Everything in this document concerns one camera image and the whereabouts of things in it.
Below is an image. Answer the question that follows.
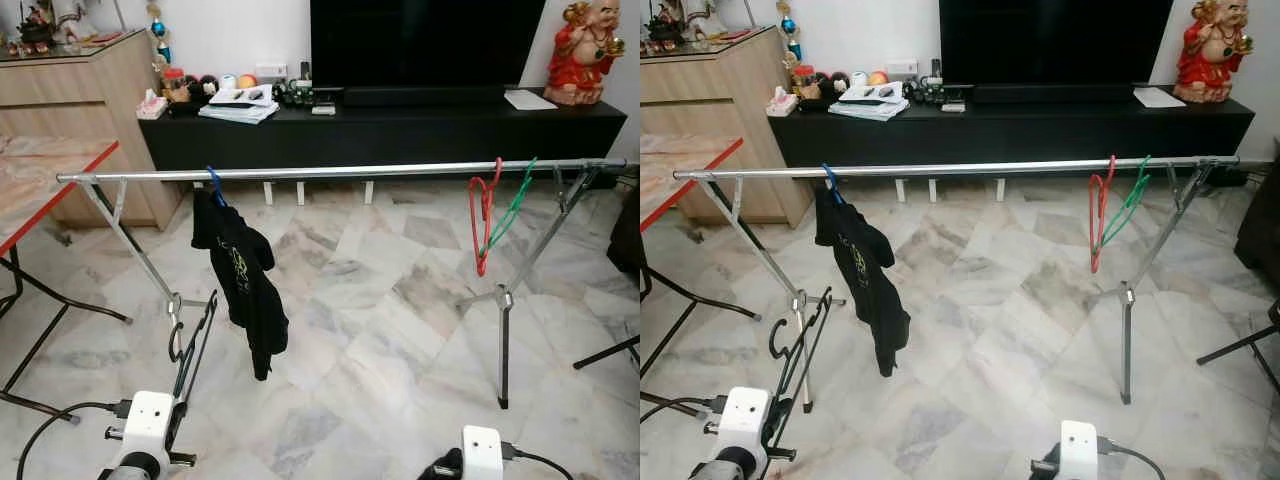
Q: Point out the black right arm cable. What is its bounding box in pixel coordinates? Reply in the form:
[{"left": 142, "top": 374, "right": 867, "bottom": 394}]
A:
[
  {"left": 500, "top": 443, "right": 576, "bottom": 480},
  {"left": 1097, "top": 437, "right": 1166, "bottom": 480}
]

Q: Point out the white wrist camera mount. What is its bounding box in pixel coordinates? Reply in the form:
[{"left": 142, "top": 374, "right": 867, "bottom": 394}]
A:
[
  {"left": 461, "top": 425, "right": 506, "bottom": 480},
  {"left": 715, "top": 386, "right": 773, "bottom": 456},
  {"left": 1060, "top": 420, "right": 1101, "bottom": 480},
  {"left": 118, "top": 390, "right": 181, "bottom": 459}
]

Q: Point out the silver metal clothes rack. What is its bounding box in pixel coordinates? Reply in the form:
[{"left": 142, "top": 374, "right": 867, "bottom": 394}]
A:
[
  {"left": 57, "top": 156, "right": 640, "bottom": 409},
  {"left": 673, "top": 153, "right": 1271, "bottom": 413}
]

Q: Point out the red hanger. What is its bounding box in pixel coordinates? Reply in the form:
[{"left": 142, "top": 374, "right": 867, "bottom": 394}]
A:
[
  {"left": 468, "top": 157, "right": 505, "bottom": 278},
  {"left": 1088, "top": 155, "right": 1118, "bottom": 274}
]

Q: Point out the black printed T-shirt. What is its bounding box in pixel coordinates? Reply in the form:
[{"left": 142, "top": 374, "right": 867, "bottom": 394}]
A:
[
  {"left": 190, "top": 190, "right": 291, "bottom": 383},
  {"left": 813, "top": 187, "right": 913, "bottom": 379}
]

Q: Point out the light wooden cabinet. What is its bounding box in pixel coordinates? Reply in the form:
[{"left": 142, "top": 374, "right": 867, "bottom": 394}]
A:
[
  {"left": 0, "top": 30, "right": 184, "bottom": 231},
  {"left": 640, "top": 27, "right": 813, "bottom": 229}
]

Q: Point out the dark small ornament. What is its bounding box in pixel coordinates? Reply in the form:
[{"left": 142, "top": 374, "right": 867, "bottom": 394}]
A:
[
  {"left": 905, "top": 72, "right": 949, "bottom": 103},
  {"left": 275, "top": 75, "right": 319, "bottom": 106}
]

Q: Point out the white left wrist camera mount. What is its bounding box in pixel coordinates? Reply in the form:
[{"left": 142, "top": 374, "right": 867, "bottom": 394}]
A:
[
  {"left": 715, "top": 386, "right": 773, "bottom": 456},
  {"left": 118, "top": 390, "right": 181, "bottom": 459}
]

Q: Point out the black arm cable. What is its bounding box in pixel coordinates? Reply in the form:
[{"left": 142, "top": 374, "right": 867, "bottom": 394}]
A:
[
  {"left": 1097, "top": 437, "right": 1166, "bottom": 480},
  {"left": 640, "top": 397, "right": 726, "bottom": 421},
  {"left": 500, "top": 443, "right": 576, "bottom": 480},
  {"left": 15, "top": 398, "right": 136, "bottom": 480}
]

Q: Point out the white paper sheet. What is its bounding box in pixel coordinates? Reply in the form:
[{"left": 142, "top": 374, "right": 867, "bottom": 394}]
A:
[
  {"left": 503, "top": 89, "right": 559, "bottom": 112},
  {"left": 1132, "top": 86, "right": 1188, "bottom": 109}
]

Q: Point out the white ornament figurine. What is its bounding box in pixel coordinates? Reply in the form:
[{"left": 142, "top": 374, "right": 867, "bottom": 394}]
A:
[
  {"left": 55, "top": 0, "right": 101, "bottom": 43},
  {"left": 685, "top": 0, "right": 729, "bottom": 41}
]

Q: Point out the red Buddha statue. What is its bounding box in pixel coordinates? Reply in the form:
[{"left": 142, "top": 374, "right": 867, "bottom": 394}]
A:
[
  {"left": 545, "top": 0, "right": 626, "bottom": 108},
  {"left": 1172, "top": 0, "right": 1253, "bottom": 104}
]

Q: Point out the black plastic hanger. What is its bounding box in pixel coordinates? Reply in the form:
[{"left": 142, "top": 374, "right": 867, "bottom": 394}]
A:
[
  {"left": 167, "top": 290, "right": 221, "bottom": 456},
  {"left": 768, "top": 287, "right": 834, "bottom": 451}
]

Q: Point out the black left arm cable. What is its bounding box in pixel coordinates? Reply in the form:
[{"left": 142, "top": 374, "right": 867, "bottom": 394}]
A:
[
  {"left": 640, "top": 397, "right": 726, "bottom": 421},
  {"left": 15, "top": 398, "right": 136, "bottom": 480}
]

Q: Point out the dark ornament figurine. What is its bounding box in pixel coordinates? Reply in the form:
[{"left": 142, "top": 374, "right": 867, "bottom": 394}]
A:
[
  {"left": 18, "top": 5, "right": 61, "bottom": 56},
  {"left": 645, "top": 5, "right": 691, "bottom": 51}
]

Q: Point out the black television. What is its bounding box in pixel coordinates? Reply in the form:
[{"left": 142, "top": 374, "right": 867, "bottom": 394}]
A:
[
  {"left": 938, "top": 0, "right": 1176, "bottom": 86},
  {"left": 309, "top": 0, "right": 549, "bottom": 91}
]

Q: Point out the marble-pattern folding table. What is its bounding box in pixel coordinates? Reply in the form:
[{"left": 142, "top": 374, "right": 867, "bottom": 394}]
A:
[
  {"left": 640, "top": 135, "right": 761, "bottom": 421},
  {"left": 0, "top": 135, "right": 134, "bottom": 421}
]

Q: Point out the green hanger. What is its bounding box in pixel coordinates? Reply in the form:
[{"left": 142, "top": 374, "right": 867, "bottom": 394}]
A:
[
  {"left": 485, "top": 157, "right": 539, "bottom": 253},
  {"left": 1100, "top": 155, "right": 1153, "bottom": 251}
]

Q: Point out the paper stack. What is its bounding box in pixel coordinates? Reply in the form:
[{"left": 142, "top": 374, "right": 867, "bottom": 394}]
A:
[
  {"left": 198, "top": 87, "right": 281, "bottom": 126},
  {"left": 828, "top": 84, "right": 911, "bottom": 123}
]

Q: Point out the black TV console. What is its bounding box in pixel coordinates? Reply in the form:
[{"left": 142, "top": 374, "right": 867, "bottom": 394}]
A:
[
  {"left": 137, "top": 98, "right": 629, "bottom": 206},
  {"left": 768, "top": 95, "right": 1256, "bottom": 201}
]

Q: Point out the trophy with blue ornament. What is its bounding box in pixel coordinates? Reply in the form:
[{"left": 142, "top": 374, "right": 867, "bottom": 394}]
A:
[
  {"left": 776, "top": 0, "right": 804, "bottom": 63},
  {"left": 146, "top": 0, "right": 174, "bottom": 67}
]

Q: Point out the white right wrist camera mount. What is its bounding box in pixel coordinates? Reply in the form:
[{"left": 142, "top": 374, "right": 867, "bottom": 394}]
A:
[
  {"left": 461, "top": 425, "right": 506, "bottom": 480},
  {"left": 1060, "top": 420, "right": 1101, "bottom": 480}
]

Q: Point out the black soundbar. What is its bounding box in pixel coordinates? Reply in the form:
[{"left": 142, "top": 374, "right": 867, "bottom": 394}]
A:
[
  {"left": 340, "top": 86, "right": 521, "bottom": 108},
  {"left": 970, "top": 83, "right": 1146, "bottom": 105}
]

